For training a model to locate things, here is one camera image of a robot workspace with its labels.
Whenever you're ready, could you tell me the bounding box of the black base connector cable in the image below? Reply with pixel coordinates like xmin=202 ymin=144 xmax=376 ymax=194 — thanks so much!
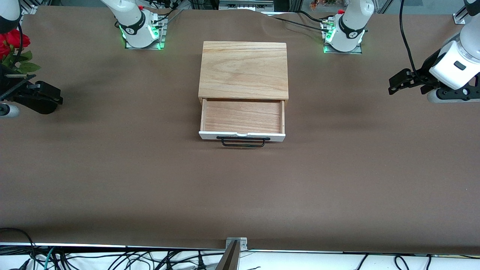
xmin=152 ymin=7 xmax=184 ymax=29

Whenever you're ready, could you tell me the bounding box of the aluminium frame profile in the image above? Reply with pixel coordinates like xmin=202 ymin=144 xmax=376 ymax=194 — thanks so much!
xmin=453 ymin=0 xmax=480 ymax=25
xmin=21 ymin=0 xmax=40 ymax=15

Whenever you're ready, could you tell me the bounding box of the light wooden drawer cabinet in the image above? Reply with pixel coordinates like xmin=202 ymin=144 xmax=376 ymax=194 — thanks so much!
xmin=198 ymin=41 xmax=290 ymax=105

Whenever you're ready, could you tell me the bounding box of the black cylindrical vase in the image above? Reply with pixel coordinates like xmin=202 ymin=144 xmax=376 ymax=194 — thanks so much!
xmin=0 ymin=77 xmax=58 ymax=115

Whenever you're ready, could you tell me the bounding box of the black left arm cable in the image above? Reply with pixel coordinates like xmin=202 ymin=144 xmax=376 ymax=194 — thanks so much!
xmin=399 ymin=0 xmax=419 ymax=74

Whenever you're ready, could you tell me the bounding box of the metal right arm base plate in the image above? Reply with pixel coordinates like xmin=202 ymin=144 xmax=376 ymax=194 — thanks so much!
xmin=125 ymin=25 xmax=166 ymax=50

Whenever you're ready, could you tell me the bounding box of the black looped floor cable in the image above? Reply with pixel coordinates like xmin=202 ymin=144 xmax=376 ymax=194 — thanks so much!
xmin=0 ymin=227 xmax=37 ymax=270

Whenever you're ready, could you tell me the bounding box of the orange background object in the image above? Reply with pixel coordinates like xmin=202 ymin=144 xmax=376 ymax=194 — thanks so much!
xmin=309 ymin=0 xmax=340 ymax=11

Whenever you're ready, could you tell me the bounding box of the grey background device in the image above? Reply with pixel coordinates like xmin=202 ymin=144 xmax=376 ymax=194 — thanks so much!
xmin=219 ymin=0 xmax=275 ymax=12

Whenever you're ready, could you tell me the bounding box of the red artificial rose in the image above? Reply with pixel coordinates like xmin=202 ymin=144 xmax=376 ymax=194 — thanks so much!
xmin=0 ymin=34 xmax=14 ymax=75
xmin=6 ymin=29 xmax=41 ymax=74

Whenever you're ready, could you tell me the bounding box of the black wire drawer handle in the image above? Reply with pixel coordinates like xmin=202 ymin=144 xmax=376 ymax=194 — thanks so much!
xmin=217 ymin=136 xmax=271 ymax=147

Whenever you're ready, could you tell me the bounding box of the teal floor cable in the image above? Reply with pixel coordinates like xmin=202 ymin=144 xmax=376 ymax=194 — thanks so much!
xmin=42 ymin=247 xmax=56 ymax=270

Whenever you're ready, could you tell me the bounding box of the brown table cover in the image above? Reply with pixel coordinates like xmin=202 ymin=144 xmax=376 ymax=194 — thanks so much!
xmin=0 ymin=5 xmax=480 ymax=255

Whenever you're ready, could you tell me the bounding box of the wooden drawer with white front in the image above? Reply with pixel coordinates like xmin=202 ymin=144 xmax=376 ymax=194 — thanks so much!
xmin=198 ymin=98 xmax=286 ymax=142

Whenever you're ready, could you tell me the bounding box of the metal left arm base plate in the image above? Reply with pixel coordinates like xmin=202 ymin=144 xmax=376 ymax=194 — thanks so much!
xmin=323 ymin=42 xmax=363 ymax=55

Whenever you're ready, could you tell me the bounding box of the black cable on table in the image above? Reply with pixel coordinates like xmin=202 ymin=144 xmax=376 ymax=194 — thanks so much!
xmin=297 ymin=10 xmax=325 ymax=23
xmin=270 ymin=16 xmax=331 ymax=32

